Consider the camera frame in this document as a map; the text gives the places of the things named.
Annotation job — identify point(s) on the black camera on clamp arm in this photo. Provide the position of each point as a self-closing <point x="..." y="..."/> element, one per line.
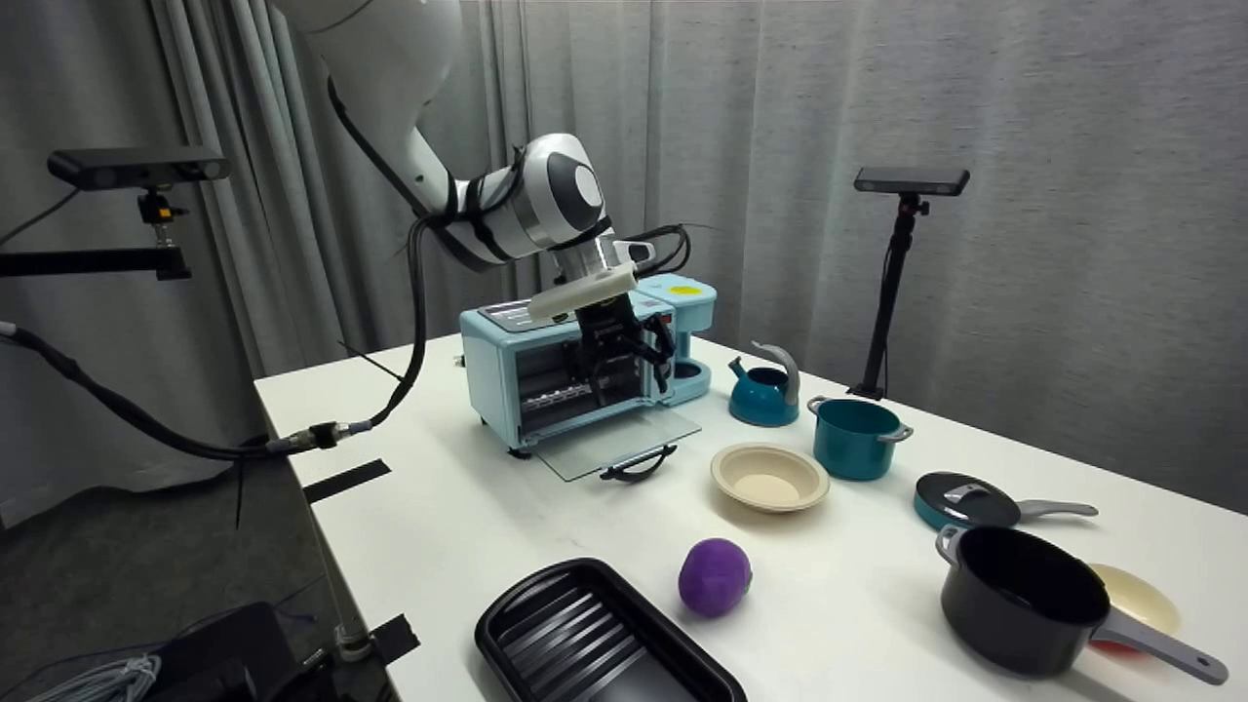
<point x="138" y="166"/>

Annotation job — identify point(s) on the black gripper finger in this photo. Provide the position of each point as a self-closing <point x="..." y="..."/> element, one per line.
<point x="618" y="374"/>
<point x="663" y="351"/>

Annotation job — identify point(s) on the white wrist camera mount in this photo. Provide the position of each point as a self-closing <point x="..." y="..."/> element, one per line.
<point x="579" y="291"/>

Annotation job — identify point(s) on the clear plastic bag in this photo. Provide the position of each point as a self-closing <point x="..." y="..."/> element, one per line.
<point x="100" y="676"/>

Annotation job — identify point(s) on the black tape strip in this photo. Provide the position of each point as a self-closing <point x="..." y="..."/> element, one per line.
<point x="396" y="640"/>
<point x="345" y="480"/>

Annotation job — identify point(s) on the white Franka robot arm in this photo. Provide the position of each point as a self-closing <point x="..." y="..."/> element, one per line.
<point x="546" y="195"/>

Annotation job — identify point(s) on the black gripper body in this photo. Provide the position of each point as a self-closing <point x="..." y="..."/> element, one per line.
<point x="611" y="329"/>

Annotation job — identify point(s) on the black case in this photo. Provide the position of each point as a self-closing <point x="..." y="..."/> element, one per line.
<point x="229" y="649"/>

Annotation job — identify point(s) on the light blue toaster oven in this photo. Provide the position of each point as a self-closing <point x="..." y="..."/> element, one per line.
<point x="489" y="374"/>

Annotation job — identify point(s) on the black baking tray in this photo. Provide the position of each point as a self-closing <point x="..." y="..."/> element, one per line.
<point x="598" y="646"/>

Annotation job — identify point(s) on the purple ball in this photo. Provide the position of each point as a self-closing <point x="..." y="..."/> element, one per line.
<point x="717" y="580"/>

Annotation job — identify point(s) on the black tripod stand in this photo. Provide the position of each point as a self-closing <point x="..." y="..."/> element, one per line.
<point x="890" y="296"/>

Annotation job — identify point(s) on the grey curtain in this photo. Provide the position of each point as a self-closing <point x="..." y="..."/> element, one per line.
<point x="1065" y="259"/>

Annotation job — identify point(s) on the black camera on tripod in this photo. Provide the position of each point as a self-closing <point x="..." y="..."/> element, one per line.
<point x="910" y="181"/>

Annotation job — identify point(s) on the beige bowl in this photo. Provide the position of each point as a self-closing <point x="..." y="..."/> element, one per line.
<point x="769" y="478"/>

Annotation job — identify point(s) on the teal toy pot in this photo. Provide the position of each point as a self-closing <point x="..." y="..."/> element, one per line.
<point x="854" y="442"/>

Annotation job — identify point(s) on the orange and beige plate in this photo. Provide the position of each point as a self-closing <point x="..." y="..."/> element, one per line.
<point x="1146" y="598"/>

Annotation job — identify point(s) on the teal mug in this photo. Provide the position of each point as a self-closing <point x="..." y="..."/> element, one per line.
<point x="761" y="395"/>

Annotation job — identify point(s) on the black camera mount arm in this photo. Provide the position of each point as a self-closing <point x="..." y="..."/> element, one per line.
<point x="91" y="261"/>

